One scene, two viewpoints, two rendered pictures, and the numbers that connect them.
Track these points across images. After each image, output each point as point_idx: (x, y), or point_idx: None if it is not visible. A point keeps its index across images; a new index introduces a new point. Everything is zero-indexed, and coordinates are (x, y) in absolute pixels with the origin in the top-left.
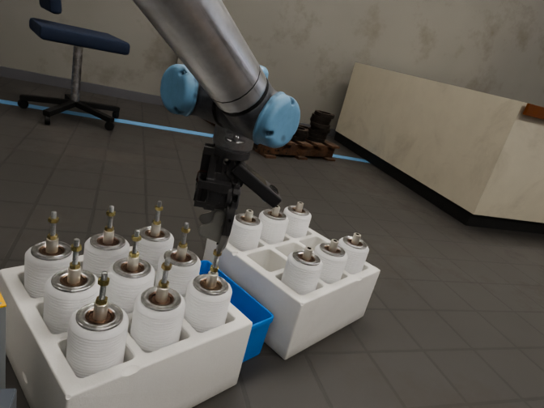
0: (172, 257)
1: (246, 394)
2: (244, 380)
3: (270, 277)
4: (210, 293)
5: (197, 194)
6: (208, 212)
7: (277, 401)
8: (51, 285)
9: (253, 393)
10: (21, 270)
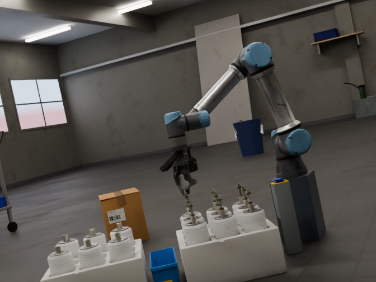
0: (197, 217)
1: (183, 267)
2: (179, 270)
3: (138, 244)
4: (194, 211)
5: (196, 164)
6: (186, 181)
7: None
8: (255, 205)
9: (179, 268)
10: (268, 228)
